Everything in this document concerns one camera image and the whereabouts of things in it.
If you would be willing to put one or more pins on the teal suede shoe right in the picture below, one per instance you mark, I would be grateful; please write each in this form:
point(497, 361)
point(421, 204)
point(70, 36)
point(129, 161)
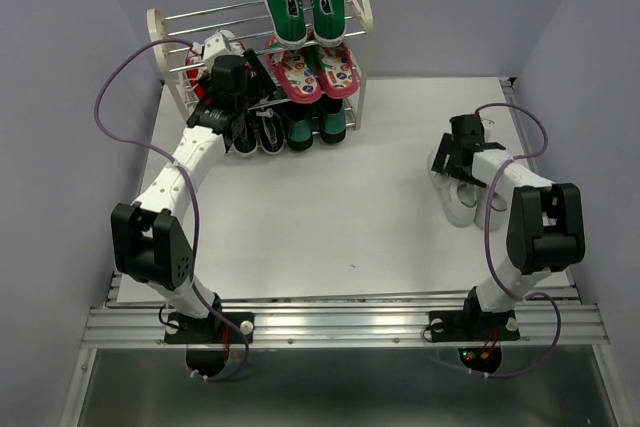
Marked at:
point(332, 120)

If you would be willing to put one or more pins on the red canvas sneaker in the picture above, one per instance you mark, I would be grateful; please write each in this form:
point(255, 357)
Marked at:
point(233, 45)
point(192, 76)

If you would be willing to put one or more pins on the green sneaker right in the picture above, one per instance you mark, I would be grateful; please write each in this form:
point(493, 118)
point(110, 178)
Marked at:
point(329, 24)

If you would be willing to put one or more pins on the teal suede shoe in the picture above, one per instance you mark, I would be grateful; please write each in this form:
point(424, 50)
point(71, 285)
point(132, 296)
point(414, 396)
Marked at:
point(332, 120)
point(299, 127)

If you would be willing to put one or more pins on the green sneaker left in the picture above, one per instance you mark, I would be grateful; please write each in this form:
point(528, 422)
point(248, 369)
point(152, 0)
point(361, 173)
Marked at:
point(288, 22)

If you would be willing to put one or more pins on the white fashion sneaker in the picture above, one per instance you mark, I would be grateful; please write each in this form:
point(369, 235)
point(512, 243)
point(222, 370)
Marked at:
point(457, 198)

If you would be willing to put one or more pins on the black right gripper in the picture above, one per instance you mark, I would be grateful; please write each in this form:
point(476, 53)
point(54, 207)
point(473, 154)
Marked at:
point(447, 146)

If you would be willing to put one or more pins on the green sneaker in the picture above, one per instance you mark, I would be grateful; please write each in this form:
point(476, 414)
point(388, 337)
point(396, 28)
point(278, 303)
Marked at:
point(288, 22)
point(329, 24)

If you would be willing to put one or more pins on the pink patterned slipper right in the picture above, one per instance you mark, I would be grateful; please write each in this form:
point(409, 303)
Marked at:
point(336, 71)

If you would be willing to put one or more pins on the black canvas sneaker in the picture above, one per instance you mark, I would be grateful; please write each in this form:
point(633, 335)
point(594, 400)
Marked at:
point(271, 131)
point(245, 144)

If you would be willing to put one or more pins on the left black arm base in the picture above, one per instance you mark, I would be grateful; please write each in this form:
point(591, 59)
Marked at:
point(217, 350)

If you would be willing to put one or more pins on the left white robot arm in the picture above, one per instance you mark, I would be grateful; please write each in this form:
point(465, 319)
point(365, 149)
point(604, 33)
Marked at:
point(149, 243)

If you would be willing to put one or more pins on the cream metal shoe shelf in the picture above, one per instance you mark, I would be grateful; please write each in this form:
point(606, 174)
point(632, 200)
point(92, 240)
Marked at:
point(250, 20)

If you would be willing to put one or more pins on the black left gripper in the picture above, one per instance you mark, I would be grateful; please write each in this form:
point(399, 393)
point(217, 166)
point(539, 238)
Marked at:
point(261, 85)

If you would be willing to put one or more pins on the pink patterned slipper left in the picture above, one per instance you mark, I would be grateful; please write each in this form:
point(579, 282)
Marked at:
point(292, 70)

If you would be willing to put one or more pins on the pink patterned slipper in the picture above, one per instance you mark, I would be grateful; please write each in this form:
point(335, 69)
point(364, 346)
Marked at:
point(336, 71)
point(292, 70)

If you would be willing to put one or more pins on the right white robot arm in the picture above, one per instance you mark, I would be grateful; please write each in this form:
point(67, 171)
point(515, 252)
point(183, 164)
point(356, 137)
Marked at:
point(545, 230)

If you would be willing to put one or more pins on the aluminium table frame rail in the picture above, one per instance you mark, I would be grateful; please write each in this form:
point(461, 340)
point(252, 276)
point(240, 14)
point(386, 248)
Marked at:
point(342, 245)

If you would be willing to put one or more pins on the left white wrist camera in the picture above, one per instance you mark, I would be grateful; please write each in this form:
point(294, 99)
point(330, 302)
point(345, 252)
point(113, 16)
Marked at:
point(213, 48)

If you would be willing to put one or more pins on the teal suede shoe left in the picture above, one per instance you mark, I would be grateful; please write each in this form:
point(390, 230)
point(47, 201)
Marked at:
point(299, 127)

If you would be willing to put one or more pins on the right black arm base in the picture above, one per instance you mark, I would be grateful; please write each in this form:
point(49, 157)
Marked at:
point(479, 333)

